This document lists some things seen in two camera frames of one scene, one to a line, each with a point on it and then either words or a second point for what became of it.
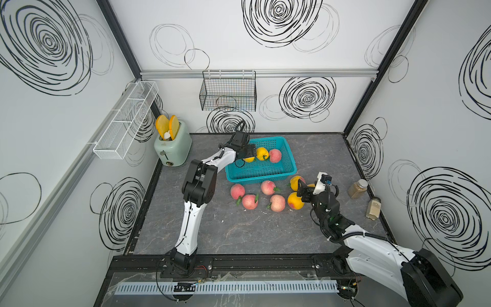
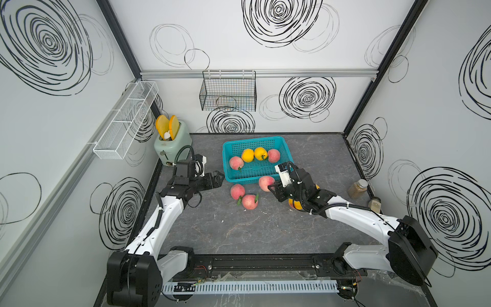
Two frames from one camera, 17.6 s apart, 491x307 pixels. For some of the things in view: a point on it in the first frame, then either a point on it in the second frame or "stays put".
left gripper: (249, 153) to (216, 182)
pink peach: (275, 155) stays put
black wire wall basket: (229, 90) stays put
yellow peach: (262, 152) stays put
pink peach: (277, 203) to (236, 162)
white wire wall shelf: (115, 141) stays put
